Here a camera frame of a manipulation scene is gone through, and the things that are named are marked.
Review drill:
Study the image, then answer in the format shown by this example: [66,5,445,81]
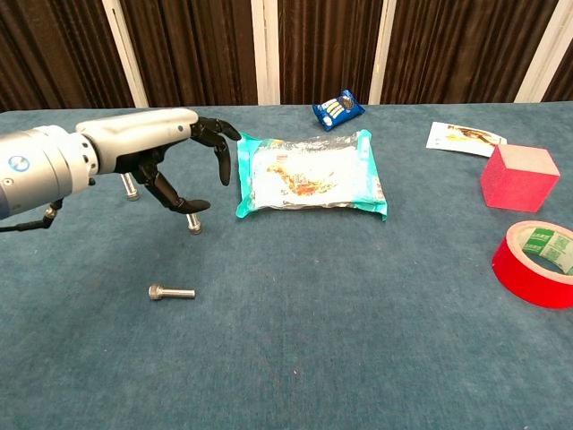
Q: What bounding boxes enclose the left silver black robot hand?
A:
[74,107,244,214]

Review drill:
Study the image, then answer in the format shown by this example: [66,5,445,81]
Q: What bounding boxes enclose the dark brown curtain panel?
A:
[0,0,135,113]
[278,0,385,107]
[541,39,573,103]
[380,0,560,106]
[119,0,260,108]

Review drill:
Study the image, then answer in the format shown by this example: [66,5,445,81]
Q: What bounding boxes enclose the teal clear food package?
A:
[235,129,389,222]

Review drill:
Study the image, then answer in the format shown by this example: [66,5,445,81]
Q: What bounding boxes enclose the blue cookie packet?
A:
[312,89,366,132]

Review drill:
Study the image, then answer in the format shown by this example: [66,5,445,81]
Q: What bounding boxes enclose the teal felt table cover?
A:
[0,100,573,430]

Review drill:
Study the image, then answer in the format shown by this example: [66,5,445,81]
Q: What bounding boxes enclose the white playing card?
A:
[425,121,509,159]

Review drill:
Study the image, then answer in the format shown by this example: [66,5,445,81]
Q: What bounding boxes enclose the pink foam cube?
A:
[479,143,561,213]

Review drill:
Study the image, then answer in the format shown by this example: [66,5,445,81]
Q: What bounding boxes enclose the red tape roll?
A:
[492,219,573,310]

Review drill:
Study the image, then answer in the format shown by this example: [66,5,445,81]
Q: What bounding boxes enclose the white partition frame post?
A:
[101,0,150,108]
[513,0,573,104]
[250,0,281,107]
[367,0,398,106]

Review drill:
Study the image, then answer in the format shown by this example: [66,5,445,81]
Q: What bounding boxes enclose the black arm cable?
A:
[0,199,64,233]

